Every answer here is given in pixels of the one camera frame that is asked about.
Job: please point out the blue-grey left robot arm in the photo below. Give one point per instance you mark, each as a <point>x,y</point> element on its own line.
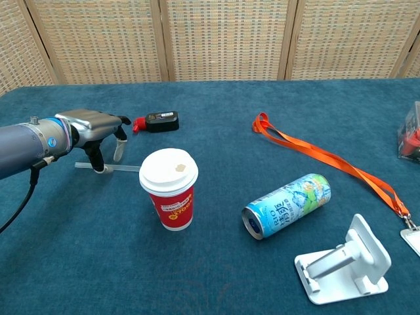
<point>19,144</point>

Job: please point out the blue table cloth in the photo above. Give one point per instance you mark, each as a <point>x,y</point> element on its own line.
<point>65,262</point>

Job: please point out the white phone stand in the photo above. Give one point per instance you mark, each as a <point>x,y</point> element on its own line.
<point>367,249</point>

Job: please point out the white badge holder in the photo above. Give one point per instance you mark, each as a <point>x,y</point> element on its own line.
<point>413,241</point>

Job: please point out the blue drink can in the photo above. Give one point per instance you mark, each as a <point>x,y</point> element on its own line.
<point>285,206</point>

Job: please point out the white plastic cup lid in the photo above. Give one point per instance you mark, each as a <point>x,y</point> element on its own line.
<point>164,170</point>

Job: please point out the black bottle with red cap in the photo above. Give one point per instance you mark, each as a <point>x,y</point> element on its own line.
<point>162,122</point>

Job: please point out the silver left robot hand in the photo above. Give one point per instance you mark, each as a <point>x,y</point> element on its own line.
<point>92,123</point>

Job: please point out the red paper cup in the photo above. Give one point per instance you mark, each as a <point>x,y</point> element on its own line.
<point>174,213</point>

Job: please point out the transparent plastic straw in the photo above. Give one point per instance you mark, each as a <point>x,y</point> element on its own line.
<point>126,168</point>

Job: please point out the woven bamboo folding screen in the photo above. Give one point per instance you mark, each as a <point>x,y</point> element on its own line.
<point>229,39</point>

